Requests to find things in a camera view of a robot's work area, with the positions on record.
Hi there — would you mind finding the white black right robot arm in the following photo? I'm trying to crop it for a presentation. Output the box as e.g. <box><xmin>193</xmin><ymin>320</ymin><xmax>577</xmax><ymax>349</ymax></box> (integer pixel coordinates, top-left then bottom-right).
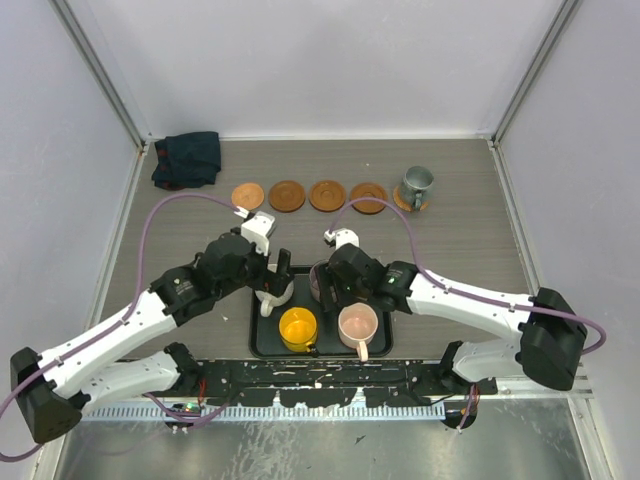
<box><xmin>318</xmin><ymin>244</ymin><xmax>587</xmax><ymax>394</ymax></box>

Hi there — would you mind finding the pink ceramic mug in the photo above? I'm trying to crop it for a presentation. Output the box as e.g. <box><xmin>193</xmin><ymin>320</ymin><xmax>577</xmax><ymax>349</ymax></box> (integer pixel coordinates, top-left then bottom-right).
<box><xmin>338</xmin><ymin>303</ymin><xmax>379</xmax><ymax>362</ymax></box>

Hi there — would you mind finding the yellow mug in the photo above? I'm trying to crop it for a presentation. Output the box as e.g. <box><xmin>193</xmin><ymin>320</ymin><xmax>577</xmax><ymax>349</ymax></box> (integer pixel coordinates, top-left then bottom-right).
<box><xmin>278</xmin><ymin>307</ymin><xmax>318</xmax><ymax>355</ymax></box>

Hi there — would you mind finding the woven rattan coaster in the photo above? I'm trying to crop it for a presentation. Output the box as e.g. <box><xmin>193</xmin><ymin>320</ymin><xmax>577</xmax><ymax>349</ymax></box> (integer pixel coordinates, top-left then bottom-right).
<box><xmin>393</xmin><ymin>186</ymin><xmax>429</xmax><ymax>212</ymax></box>
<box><xmin>231</xmin><ymin>182</ymin><xmax>265</xmax><ymax>210</ymax></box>

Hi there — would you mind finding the white slotted cable duct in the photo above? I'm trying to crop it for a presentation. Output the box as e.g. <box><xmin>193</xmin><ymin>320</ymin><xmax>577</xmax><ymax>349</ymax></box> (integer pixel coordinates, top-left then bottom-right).
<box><xmin>83</xmin><ymin>399</ymin><xmax>445</xmax><ymax>422</ymax></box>

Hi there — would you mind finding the black plastic tray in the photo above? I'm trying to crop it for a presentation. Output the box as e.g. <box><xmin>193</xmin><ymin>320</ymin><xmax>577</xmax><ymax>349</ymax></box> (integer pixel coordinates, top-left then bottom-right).
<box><xmin>249</xmin><ymin>263</ymin><xmax>394</xmax><ymax>359</ymax></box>

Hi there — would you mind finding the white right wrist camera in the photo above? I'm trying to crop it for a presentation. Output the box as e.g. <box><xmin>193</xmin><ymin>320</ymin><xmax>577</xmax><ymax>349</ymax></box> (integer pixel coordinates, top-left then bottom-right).
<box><xmin>323</xmin><ymin>228</ymin><xmax>359</xmax><ymax>249</ymax></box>

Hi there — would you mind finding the grey ceramic mug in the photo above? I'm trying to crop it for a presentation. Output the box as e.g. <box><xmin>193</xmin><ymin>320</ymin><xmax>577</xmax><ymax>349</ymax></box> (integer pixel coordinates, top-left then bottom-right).
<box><xmin>400</xmin><ymin>166</ymin><xmax>434</xmax><ymax>211</ymax></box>

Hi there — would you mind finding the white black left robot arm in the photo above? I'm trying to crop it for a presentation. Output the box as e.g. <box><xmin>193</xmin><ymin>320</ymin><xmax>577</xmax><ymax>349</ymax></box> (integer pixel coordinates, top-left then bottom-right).
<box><xmin>10</xmin><ymin>230</ymin><xmax>293</xmax><ymax>445</ymax></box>

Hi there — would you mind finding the white ceramic mug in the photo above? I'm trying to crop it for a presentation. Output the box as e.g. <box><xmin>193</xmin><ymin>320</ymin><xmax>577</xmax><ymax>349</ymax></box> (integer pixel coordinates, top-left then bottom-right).
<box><xmin>255</xmin><ymin>281</ymin><xmax>294</xmax><ymax>318</ymax></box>

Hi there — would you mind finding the dark blue folded cloth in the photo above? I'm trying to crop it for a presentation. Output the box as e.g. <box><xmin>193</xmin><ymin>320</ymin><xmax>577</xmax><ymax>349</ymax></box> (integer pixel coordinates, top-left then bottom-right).
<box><xmin>151</xmin><ymin>131</ymin><xmax>222</xmax><ymax>191</ymax></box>

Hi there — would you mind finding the purple glass cup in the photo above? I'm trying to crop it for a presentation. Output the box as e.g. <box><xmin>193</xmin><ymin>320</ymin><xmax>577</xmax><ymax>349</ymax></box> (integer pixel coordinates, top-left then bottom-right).
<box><xmin>309</xmin><ymin>260</ymin><xmax>326</xmax><ymax>302</ymax></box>

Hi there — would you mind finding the brown wooden coaster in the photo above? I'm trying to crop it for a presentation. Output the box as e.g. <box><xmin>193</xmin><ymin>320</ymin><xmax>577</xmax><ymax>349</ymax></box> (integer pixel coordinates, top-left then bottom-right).
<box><xmin>350</xmin><ymin>182</ymin><xmax>388</xmax><ymax>215</ymax></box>
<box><xmin>309</xmin><ymin>180</ymin><xmax>346</xmax><ymax>213</ymax></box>
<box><xmin>268</xmin><ymin>180</ymin><xmax>306</xmax><ymax>213</ymax></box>

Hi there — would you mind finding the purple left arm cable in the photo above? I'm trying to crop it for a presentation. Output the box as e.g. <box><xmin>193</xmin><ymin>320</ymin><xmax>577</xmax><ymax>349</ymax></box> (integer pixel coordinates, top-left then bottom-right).
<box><xmin>0</xmin><ymin>193</ymin><xmax>251</xmax><ymax>462</ymax></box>

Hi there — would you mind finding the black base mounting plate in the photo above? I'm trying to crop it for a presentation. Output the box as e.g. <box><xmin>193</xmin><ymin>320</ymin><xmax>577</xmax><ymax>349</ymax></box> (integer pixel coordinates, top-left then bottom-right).
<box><xmin>142</xmin><ymin>357</ymin><xmax>499</xmax><ymax>409</ymax></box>

